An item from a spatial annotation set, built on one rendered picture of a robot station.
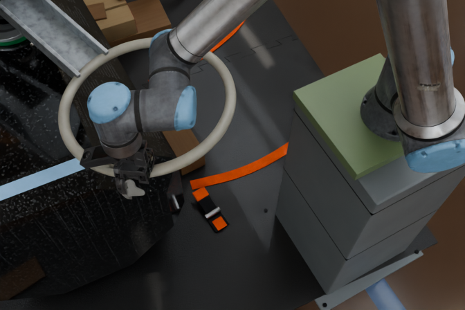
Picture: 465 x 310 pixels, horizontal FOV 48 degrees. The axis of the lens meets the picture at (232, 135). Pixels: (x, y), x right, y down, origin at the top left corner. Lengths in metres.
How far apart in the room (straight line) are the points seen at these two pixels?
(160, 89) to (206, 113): 1.46
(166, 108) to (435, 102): 0.54
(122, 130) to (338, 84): 0.72
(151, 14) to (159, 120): 1.83
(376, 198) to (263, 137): 1.12
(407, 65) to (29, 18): 1.13
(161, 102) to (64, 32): 0.67
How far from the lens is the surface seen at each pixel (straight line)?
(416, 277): 2.33
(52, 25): 1.69
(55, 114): 1.63
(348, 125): 1.50
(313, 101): 1.53
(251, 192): 2.33
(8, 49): 1.85
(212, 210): 2.26
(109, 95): 1.10
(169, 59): 1.14
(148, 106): 1.08
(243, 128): 2.50
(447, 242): 2.43
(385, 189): 1.46
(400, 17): 0.92
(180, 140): 2.33
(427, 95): 1.10
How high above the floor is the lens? 2.10
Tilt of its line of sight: 58 degrees down
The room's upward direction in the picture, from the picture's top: 1 degrees clockwise
